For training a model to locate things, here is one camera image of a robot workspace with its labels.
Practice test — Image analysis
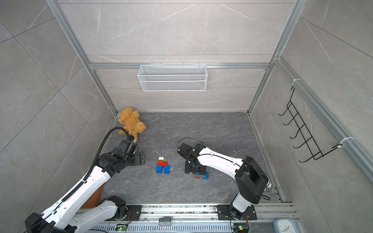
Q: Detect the blue lego brick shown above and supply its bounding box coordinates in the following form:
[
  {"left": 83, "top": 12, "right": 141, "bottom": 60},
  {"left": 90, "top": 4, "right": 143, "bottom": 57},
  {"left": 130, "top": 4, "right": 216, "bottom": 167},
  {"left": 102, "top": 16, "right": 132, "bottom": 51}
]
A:
[
  {"left": 156, "top": 166, "right": 163, "bottom": 174},
  {"left": 202, "top": 172, "right": 209, "bottom": 180},
  {"left": 164, "top": 166, "right": 171, "bottom": 174}
]

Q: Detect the red long lego brick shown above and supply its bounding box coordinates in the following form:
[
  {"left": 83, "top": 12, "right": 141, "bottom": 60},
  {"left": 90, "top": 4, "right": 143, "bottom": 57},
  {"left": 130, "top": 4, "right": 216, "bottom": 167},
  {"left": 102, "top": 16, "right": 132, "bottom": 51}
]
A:
[{"left": 157, "top": 163, "right": 169, "bottom": 167}]

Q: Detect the blue lego brick bottom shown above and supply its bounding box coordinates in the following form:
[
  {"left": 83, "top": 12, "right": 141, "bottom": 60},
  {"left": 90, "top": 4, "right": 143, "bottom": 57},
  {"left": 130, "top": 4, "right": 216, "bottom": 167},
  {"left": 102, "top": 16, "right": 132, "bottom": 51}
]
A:
[{"left": 164, "top": 166, "right": 171, "bottom": 174}]

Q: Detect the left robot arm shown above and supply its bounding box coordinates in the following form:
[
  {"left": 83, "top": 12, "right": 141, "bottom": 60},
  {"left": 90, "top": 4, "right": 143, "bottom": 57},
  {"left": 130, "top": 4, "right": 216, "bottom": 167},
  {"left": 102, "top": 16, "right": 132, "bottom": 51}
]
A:
[{"left": 25, "top": 127, "right": 142, "bottom": 233}]

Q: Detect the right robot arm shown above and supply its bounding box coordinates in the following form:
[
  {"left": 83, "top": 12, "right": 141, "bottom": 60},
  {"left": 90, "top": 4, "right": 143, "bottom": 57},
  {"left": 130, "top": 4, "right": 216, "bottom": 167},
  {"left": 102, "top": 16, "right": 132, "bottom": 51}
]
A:
[{"left": 177, "top": 143, "right": 272, "bottom": 220}]

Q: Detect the brown teddy bear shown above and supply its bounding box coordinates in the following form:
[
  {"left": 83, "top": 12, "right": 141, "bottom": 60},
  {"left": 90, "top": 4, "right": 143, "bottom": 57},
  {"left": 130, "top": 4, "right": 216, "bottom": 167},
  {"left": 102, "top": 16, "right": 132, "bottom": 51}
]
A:
[{"left": 118, "top": 107, "right": 146, "bottom": 142}]

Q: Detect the brown block at left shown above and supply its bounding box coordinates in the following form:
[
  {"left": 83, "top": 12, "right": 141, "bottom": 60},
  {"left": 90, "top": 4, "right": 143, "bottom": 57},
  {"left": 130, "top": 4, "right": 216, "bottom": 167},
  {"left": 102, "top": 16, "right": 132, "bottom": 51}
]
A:
[{"left": 81, "top": 185, "right": 104, "bottom": 209}]

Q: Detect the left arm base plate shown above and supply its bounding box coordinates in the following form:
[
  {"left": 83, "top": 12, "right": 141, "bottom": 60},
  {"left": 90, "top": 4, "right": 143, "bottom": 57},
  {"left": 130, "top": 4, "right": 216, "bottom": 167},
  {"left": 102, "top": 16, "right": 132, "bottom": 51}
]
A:
[{"left": 115, "top": 205, "right": 142, "bottom": 221}]

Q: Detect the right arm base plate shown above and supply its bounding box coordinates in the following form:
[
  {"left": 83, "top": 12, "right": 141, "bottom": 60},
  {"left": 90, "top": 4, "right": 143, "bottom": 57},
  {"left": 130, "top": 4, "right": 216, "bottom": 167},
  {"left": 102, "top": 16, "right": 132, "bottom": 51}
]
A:
[{"left": 216, "top": 204, "right": 257, "bottom": 220}]

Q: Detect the white wire mesh basket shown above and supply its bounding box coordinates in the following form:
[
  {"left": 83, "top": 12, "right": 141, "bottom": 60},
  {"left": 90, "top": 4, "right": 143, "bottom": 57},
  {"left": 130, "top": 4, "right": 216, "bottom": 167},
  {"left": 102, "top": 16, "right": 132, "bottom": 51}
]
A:
[{"left": 138, "top": 65, "right": 208, "bottom": 92}]

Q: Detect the aluminium front rail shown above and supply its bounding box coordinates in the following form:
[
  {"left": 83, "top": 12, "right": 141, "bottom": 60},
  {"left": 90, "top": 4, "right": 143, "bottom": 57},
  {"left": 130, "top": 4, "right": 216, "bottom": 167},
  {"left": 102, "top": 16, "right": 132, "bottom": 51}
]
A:
[{"left": 88, "top": 203, "right": 304, "bottom": 233}]

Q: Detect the black wall hook rack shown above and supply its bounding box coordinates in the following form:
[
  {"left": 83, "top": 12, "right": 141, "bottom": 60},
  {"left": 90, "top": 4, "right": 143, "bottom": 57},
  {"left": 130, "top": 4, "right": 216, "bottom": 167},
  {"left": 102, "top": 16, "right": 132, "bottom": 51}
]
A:
[{"left": 278, "top": 86, "right": 342, "bottom": 163}]

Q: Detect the blue-rimmed clock on rail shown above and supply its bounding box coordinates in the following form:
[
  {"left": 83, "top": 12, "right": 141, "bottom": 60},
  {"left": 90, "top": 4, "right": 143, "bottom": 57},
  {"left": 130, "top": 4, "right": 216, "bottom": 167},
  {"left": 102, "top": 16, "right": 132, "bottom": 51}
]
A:
[{"left": 274, "top": 218, "right": 299, "bottom": 233}]

